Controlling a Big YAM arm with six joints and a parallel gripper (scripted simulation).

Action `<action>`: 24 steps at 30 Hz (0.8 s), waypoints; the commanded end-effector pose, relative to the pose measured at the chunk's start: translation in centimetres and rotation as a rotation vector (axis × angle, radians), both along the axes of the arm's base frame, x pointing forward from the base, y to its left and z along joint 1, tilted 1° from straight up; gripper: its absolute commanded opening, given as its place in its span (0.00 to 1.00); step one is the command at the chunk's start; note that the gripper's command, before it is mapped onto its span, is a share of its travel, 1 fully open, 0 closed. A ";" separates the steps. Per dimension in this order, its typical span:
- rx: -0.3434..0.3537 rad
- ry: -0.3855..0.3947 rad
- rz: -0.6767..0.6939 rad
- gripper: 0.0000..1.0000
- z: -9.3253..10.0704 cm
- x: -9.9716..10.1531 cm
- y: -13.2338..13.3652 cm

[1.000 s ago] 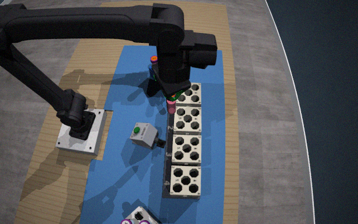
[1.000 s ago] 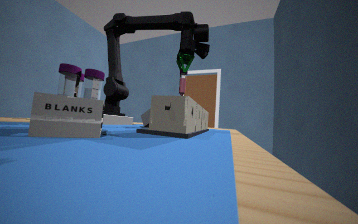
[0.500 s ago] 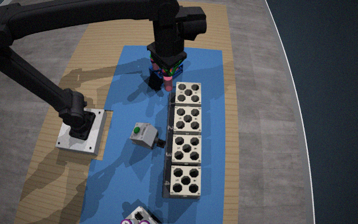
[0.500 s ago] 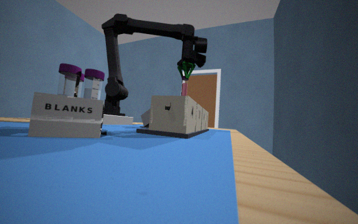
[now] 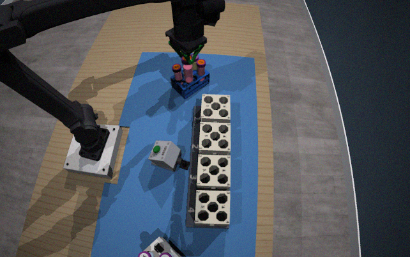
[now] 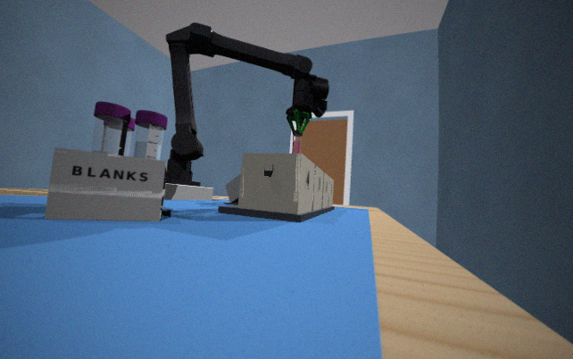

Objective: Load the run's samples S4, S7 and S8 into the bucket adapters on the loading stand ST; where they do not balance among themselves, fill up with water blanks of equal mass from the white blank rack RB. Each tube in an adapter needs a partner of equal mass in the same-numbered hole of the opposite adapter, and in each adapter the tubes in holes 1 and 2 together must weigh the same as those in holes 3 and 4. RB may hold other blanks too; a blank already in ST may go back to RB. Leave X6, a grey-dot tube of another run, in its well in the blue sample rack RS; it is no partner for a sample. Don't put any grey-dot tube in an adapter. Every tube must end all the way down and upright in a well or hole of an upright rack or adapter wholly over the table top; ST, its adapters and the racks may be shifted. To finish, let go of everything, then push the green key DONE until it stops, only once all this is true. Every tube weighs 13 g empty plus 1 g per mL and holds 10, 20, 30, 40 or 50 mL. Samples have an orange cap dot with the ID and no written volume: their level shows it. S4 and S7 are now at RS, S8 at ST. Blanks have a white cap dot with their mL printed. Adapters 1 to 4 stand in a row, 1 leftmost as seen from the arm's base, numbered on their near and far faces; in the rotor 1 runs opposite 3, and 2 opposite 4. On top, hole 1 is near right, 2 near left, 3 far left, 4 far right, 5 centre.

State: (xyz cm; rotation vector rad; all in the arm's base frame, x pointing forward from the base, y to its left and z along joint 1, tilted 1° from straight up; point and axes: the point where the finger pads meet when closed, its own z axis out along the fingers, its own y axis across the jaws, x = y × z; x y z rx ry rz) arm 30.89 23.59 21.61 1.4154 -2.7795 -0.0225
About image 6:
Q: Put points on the pink tube with purple cap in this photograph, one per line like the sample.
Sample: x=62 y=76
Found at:
x=297 y=138

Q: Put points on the grey button housing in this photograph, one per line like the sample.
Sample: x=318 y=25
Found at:
x=233 y=190

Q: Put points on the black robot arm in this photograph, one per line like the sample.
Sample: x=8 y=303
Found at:
x=185 y=142

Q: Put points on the white bucket adapter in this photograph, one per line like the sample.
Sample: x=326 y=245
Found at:
x=325 y=189
x=281 y=183
x=317 y=188
x=330 y=193

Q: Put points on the blue flat mat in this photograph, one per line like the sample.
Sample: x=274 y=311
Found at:
x=197 y=284

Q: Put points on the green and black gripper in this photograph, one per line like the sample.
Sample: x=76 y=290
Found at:
x=293 y=113

